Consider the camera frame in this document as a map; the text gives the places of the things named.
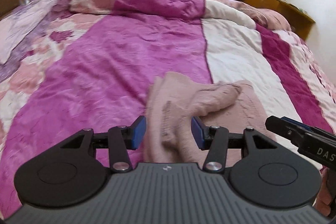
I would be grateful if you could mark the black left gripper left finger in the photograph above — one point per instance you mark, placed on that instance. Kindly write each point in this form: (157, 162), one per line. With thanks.
(78, 167)

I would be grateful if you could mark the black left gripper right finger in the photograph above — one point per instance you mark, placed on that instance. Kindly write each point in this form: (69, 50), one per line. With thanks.
(257, 168)

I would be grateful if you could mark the pink knitted sweater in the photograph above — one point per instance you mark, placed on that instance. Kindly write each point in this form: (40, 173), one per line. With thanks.
(175, 99)

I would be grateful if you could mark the person's right hand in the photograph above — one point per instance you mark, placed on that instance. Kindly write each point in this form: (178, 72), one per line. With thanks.
(324, 198)

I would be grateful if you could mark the magenta fleece blanket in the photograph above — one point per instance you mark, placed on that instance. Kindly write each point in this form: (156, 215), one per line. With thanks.
(277, 53)

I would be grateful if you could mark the pink floral quilt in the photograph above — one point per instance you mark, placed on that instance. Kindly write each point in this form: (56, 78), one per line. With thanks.
(90, 63)

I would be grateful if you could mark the lilac ruffled pillow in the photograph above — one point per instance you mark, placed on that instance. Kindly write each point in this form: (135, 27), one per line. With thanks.
(22, 26)

